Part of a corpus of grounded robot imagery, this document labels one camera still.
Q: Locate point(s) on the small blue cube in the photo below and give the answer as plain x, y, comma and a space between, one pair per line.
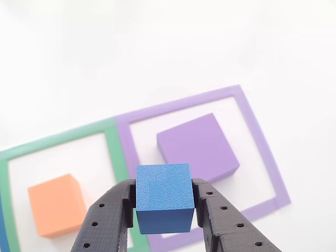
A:
162, 186

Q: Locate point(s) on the purple cube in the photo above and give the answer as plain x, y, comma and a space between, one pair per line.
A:
199, 144

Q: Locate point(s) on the blue square frame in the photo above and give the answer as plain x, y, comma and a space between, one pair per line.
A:
3, 231

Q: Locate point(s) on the green square frame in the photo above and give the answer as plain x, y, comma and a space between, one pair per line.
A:
115, 152

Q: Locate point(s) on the purple square frame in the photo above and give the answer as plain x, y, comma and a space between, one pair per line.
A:
257, 136

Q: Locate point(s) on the orange cube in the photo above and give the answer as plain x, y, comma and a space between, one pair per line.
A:
55, 204

